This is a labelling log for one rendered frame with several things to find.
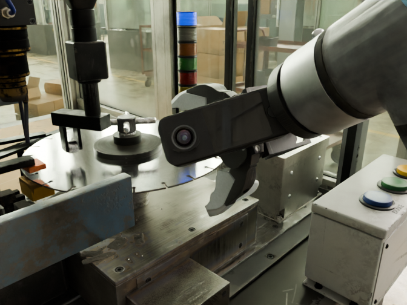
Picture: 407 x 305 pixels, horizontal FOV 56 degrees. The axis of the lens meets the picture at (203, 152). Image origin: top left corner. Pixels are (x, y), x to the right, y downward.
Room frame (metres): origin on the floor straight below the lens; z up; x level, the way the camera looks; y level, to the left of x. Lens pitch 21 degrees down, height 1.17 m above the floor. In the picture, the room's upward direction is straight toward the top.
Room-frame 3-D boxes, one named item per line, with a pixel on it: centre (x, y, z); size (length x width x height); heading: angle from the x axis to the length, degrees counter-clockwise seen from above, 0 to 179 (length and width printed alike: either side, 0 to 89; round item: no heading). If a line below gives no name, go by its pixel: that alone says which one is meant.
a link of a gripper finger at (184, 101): (0.45, 0.00, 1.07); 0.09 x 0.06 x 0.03; 35
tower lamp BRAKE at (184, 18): (0.88, 0.04, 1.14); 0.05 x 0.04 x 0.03; 46
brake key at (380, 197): (0.50, -0.26, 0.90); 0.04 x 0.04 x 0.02
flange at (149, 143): (0.59, 0.13, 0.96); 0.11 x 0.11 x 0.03
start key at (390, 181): (0.55, -0.31, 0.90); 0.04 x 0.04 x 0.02
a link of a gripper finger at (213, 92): (0.40, -0.01, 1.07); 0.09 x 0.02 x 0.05; 35
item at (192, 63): (0.88, 0.04, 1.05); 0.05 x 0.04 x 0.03; 46
